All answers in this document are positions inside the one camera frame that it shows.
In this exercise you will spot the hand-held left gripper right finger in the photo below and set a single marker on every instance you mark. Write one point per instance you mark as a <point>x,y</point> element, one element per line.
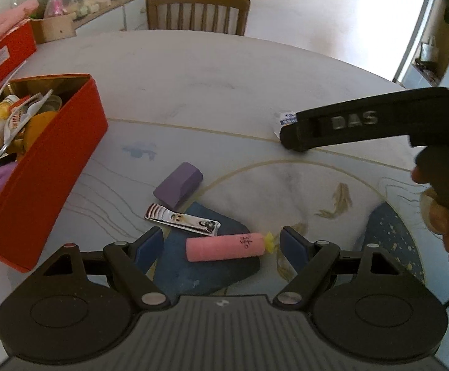
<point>293,245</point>

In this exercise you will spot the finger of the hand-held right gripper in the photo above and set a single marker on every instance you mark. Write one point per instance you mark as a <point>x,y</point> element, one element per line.
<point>348,121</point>

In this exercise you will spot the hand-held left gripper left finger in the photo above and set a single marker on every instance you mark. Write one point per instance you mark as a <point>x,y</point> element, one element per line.
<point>149,247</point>

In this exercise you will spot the small white packet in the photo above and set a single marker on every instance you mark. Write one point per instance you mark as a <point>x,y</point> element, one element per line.
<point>284,119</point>

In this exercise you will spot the pink tube with yellow end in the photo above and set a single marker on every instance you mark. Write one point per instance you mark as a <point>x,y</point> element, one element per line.
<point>220,247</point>

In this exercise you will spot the red tin box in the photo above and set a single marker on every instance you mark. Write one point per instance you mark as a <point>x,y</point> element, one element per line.
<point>54,185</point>

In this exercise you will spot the person's right hand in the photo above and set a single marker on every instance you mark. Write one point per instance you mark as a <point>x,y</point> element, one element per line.
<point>435,216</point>

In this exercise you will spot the printed metal nail clipper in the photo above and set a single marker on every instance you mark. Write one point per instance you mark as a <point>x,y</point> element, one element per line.
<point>181,220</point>

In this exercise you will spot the purple eraser block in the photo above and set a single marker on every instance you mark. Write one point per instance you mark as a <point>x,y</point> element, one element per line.
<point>178,183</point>

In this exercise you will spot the wooden shelf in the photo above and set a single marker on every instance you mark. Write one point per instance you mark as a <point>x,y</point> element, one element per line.
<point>448,65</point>

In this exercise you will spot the yellow round container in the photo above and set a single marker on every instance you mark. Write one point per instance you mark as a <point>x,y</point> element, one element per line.
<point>40,131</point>

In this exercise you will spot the red candy wrapper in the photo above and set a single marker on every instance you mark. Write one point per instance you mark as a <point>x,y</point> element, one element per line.
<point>20,114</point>

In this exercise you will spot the white sideboard cabinet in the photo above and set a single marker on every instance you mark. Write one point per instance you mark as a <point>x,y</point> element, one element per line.
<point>131,11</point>

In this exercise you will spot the red box with white label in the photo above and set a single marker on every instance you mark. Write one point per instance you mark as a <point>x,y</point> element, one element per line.
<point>4,60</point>

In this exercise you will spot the brown cardboard box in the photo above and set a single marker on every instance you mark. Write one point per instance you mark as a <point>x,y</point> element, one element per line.
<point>52,29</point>

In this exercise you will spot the pink plush toy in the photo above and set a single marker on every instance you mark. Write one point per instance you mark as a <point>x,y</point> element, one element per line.
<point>13,13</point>

